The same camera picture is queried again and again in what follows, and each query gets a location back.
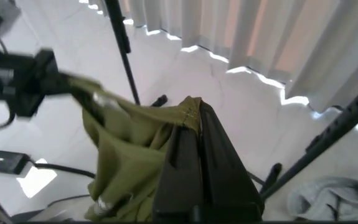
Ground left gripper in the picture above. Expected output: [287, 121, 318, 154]
[0, 48, 63, 118]

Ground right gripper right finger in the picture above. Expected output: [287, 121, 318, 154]
[199, 100, 265, 222]

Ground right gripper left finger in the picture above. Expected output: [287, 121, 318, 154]
[152, 124, 205, 222]

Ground green shirt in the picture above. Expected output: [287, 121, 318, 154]
[59, 73, 203, 222]

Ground black clothes rack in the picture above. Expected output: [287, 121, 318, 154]
[103, 0, 358, 202]

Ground black power adapter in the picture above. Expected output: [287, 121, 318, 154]
[0, 149, 32, 175]

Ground pale grey shorts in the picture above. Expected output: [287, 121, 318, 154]
[287, 176, 358, 222]

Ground white curtain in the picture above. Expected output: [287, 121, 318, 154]
[82, 0, 358, 128]

